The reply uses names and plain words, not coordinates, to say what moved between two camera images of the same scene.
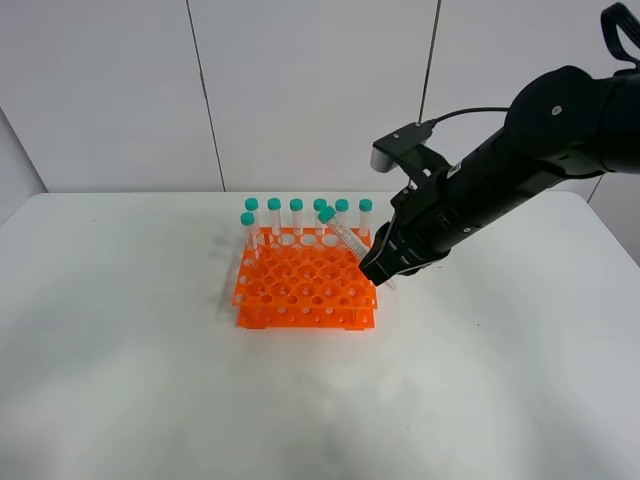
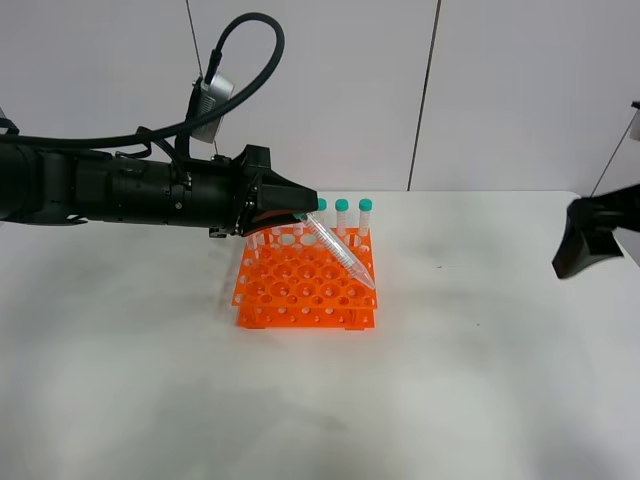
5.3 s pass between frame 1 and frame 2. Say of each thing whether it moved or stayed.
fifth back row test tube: stayed
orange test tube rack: stayed
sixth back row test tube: stayed
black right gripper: moved
